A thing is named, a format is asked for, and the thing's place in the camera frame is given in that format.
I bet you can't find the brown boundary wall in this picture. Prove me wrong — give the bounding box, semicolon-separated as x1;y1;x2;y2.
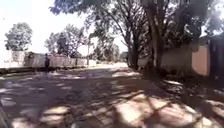
137;34;224;80

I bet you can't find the pole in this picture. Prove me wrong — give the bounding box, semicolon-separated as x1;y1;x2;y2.
86;37;91;66

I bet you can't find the low kerb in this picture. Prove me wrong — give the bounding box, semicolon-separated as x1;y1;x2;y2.
0;65;88;75

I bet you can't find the reddish paved road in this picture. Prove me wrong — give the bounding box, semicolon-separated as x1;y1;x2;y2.
0;63;224;128

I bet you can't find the pale boundary wall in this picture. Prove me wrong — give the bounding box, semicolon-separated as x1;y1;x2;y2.
0;49;98;70

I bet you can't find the row of large trees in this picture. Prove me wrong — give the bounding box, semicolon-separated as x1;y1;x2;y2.
49;0;224;77

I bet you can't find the round leafy tree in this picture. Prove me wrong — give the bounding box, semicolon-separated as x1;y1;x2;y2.
4;21;34;52

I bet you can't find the person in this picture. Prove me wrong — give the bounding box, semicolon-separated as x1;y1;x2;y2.
43;53;52;73

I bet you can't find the group of leafy trees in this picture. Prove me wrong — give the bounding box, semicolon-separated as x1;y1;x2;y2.
44;23;90;58

